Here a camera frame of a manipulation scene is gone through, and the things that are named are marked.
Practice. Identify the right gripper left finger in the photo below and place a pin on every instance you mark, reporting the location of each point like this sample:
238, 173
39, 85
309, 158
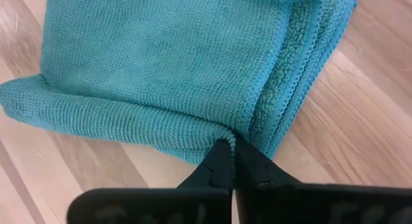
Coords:
193, 204

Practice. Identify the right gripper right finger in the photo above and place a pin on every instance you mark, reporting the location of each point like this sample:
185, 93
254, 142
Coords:
305, 204

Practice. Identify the teal microfiber towel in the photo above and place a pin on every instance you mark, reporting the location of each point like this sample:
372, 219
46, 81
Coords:
145, 56

